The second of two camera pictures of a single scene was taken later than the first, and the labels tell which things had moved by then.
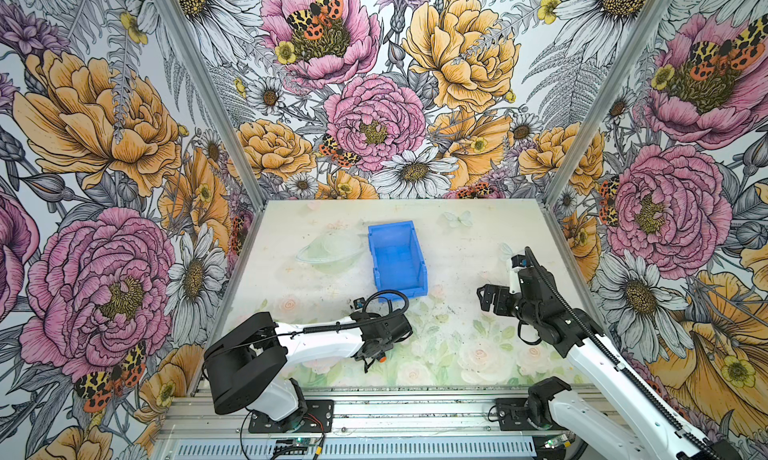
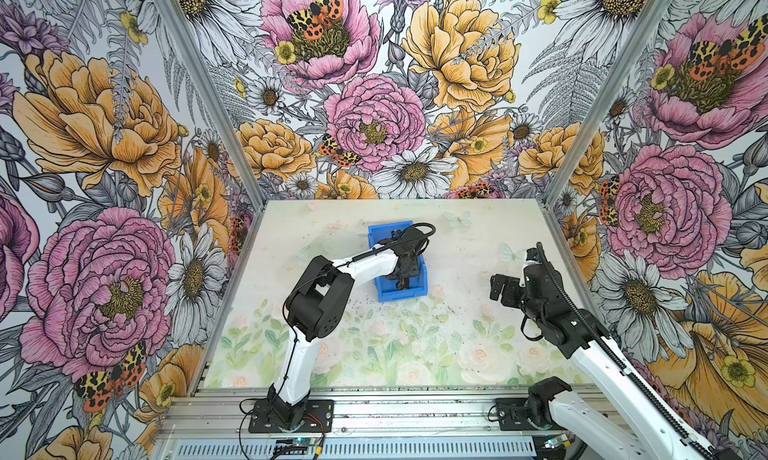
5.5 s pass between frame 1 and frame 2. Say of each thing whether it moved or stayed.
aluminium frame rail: stayed
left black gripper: moved
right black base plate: stayed
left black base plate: stayed
